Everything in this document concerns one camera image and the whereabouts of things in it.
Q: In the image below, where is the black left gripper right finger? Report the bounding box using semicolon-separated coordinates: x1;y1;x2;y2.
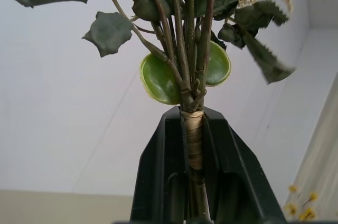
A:
201;107;288;224

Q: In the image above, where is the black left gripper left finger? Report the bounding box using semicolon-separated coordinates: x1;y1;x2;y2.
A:
129;105;191;224

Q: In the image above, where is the green leafy flower bouquet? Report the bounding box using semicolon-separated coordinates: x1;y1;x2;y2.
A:
1;0;296;221

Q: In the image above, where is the yellow flower bouquet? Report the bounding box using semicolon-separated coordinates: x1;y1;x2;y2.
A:
283;183;320;221

